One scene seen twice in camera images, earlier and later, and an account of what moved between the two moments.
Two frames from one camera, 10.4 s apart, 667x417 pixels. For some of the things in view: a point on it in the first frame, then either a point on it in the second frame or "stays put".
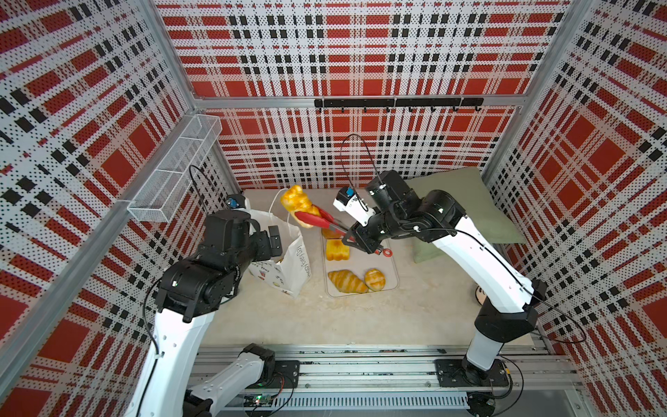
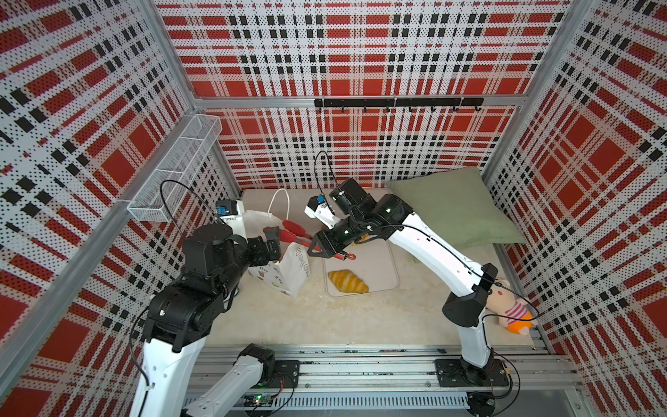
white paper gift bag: x=292 y=270 stays put
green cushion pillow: x=482 y=215 stays put
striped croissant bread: x=346 y=281 stays put
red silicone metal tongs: x=295 y=201 → x=294 y=233
